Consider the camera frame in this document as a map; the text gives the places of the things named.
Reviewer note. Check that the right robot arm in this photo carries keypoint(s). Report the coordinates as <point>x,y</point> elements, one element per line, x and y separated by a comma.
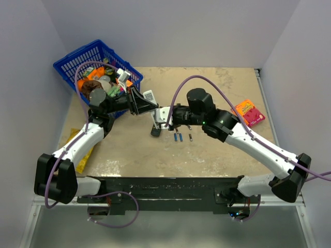
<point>288,170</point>

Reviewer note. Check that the orange fruit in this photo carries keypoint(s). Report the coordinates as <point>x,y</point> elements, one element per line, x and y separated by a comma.
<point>80,84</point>

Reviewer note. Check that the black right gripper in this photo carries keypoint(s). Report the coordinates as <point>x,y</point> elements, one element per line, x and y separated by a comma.
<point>175,124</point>

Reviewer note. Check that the blue plastic basket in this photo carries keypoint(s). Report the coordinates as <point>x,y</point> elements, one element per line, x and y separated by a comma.
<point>93,51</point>

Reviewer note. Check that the white air conditioner remote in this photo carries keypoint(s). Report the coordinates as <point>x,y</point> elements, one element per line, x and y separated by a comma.
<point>149,96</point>

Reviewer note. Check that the tin can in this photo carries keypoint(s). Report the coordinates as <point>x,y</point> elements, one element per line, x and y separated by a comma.
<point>105,78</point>

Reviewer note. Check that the green sponge pack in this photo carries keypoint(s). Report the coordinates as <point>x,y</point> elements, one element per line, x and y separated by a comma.
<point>114,91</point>

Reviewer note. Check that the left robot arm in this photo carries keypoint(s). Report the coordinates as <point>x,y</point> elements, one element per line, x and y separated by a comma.
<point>56,173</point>

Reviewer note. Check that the black TV remote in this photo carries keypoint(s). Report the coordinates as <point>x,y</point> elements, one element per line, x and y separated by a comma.
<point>155,132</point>

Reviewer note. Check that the brown crumpled bag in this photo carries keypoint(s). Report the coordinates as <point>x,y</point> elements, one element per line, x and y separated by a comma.
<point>88,86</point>

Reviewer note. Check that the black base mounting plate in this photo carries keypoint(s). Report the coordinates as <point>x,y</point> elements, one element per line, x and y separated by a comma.
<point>194,194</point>

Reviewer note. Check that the yellow Lays chips bag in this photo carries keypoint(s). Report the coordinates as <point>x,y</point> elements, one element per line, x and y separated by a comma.
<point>83,162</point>

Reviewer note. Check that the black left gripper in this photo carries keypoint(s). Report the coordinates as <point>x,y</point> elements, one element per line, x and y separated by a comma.
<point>137,104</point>

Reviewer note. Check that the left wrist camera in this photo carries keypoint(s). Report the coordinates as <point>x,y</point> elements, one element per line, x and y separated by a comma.
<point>123,79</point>

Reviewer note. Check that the pink orange snack box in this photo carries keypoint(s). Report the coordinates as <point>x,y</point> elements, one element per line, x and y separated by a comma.
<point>250,114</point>

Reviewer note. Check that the orange juice carton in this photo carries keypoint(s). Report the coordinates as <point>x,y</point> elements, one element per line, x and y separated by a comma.
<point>92,73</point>

